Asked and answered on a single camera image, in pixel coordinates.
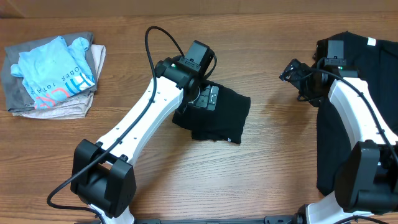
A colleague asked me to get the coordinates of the black t-shirt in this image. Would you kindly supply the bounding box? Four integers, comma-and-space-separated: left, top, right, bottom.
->
172, 80, 251, 144

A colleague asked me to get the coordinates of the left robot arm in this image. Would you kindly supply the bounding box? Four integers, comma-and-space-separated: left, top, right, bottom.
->
70, 55, 215, 224

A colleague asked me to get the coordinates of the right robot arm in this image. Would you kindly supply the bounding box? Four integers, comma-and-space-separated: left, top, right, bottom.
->
279, 59, 397, 223

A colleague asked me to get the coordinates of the dark navy t-shirt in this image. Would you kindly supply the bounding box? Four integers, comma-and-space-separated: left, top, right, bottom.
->
317, 32, 397, 196

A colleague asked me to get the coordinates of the beige folded shirt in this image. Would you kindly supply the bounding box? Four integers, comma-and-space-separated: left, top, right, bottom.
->
12, 44, 106, 119

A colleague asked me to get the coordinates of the light blue printed t-shirt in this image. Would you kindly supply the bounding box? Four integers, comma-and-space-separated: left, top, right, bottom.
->
11, 36, 96, 110

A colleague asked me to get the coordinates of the grey folded shirt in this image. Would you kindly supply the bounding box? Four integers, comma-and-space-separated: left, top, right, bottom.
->
1, 32, 98, 112

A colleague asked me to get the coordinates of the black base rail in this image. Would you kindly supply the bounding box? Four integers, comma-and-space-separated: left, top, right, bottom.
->
134, 215, 306, 224

